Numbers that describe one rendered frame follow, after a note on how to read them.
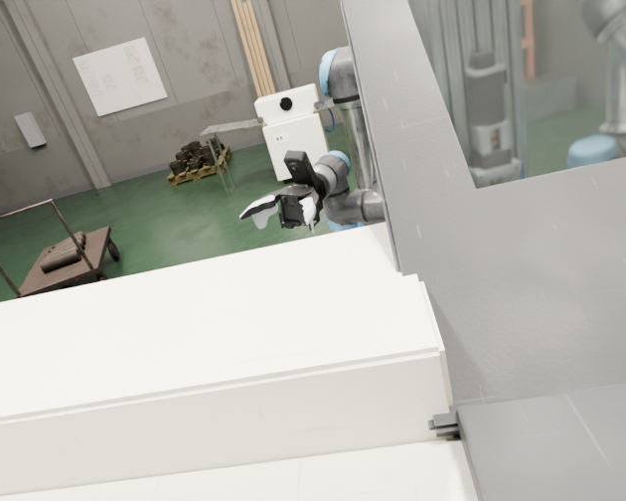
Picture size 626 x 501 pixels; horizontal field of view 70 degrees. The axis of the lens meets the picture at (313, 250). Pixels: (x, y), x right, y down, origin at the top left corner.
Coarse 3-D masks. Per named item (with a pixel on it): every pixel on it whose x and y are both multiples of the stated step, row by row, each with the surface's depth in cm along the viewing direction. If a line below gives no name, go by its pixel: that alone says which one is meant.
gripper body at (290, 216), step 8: (320, 176) 99; (296, 184) 96; (304, 184) 95; (320, 184) 100; (280, 192) 94; (288, 192) 93; (296, 192) 93; (304, 192) 92; (320, 192) 101; (280, 200) 94; (288, 200) 93; (296, 200) 91; (320, 200) 102; (280, 208) 94; (288, 208) 94; (296, 208) 93; (320, 208) 102; (280, 216) 95; (288, 216) 95; (296, 216) 94; (280, 224) 97; (288, 224) 96; (296, 224) 95; (304, 224) 94
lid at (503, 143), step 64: (384, 0) 60; (448, 0) 60; (512, 0) 57; (576, 0) 54; (384, 64) 54; (448, 64) 53; (512, 64) 51; (576, 64) 48; (384, 128) 48; (448, 128) 46; (512, 128) 46; (576, 128) 44; (384, 192) 44; (448, 192) 42; (512, 192) 40; (576, 192) 38; (448, 256) 38; (512, 256) 37; (576, 256) 35; (448, 320) 35; (512, 320) 34; (576, 320) 33; (512, 384) 32; (576, 384) 31
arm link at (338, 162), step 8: (336, 152) 110; (320, 160) 106; (328, 160) 106; (336, 160) 107; (344, 160) 109; (336, 168) 105; (344, 168) 108; (336, 176) 104; (344, 176) 108; (336, 184) 105; (344, 184) 108; (336, 192) 108
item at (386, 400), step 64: (256, 256) 49; (320, 256) 45; (384, 256) 42; (0, 320) 52; (64, 320) 47; (128, 320) 44; (192, 320) 41; (256, 320) 38; (320, 320) 36; (384, 320) 34; (0, 384) 39; (64, 384) 37; (128, 384) 35; (192, 384) 33; (256, 384) 32; (320, 384) 31; (384, 384) 31; (448, 384) 31; (0, 448) 36; (64, 448) 36; (128, 448) 35; (192, 448) 35; (256, 448) 35; (320, 448) 34
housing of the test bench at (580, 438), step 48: (624, 384) 30; (480, 432) 29; (528, 432) 28; (576, 432) 27; (624, 432) 27; (144, 480) 36; (192, 480) 35; (240, 480) 34; (288, 480) 33; (336, 480) 32; (384, 480) 31; (432, 480) 30; (480, 480) 26; (528, 480) 26; (576, 480) 25; (624, 480) 24
